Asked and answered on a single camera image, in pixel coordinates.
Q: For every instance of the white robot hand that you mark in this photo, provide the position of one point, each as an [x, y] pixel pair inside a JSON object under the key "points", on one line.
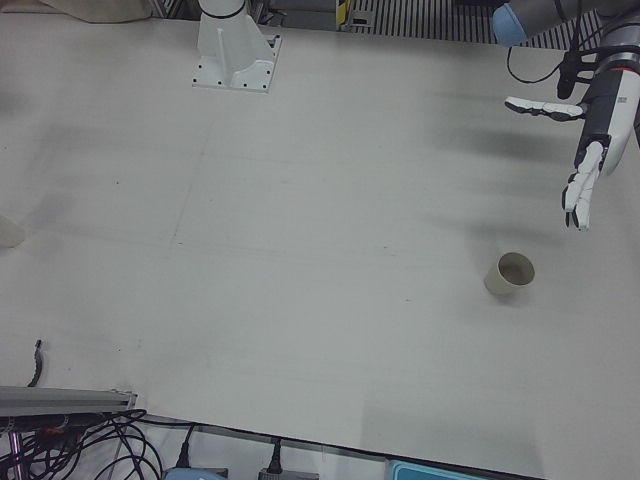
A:
{"points": [[607, 115]]}

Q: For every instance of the tan paper cup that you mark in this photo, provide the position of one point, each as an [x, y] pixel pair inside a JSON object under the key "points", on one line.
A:
{"points": [[500, 287]]}

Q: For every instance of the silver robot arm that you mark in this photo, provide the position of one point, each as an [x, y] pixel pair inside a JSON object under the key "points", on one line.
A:
{"points": [[620, 40]]}

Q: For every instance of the striped ribbed mat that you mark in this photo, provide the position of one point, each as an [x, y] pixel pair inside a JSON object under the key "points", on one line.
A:
{"points": [[425, 20]]}

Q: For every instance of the light blue plastic bin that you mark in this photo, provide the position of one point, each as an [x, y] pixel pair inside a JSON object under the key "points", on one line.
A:
{"points": [[450, 472]]}

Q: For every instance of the gray box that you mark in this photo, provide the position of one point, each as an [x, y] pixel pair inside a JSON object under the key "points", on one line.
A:
{"points": [[290, 476]]}

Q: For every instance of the blue-gray box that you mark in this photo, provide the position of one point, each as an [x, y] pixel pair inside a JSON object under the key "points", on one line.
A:
{"points": [[195, 475]]}

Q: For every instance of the black power strip orange switches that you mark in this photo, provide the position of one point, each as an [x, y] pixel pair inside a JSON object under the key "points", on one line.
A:
{"points": [[50, 431]]}

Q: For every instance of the purple metallic rod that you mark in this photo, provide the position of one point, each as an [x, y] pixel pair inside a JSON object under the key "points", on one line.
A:
{"points": [[15, 455]]}

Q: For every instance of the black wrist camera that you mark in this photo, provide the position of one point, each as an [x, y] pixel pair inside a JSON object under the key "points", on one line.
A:
{"points": [[566, 75]]}

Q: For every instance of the yellow black hazard post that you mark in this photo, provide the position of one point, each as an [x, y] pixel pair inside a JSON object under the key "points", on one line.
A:
{"points": [[343, 12]]}

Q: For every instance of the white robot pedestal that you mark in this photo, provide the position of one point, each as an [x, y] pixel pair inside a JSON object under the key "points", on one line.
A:
{"points": [[235, 50]]}

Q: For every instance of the aluminium frame rail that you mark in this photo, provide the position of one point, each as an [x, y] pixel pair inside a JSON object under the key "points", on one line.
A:
{"points": [[170, 7]]}

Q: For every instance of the aluminium profile post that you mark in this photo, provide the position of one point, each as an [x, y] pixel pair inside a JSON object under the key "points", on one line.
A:
{"points": [[60, 397]]}

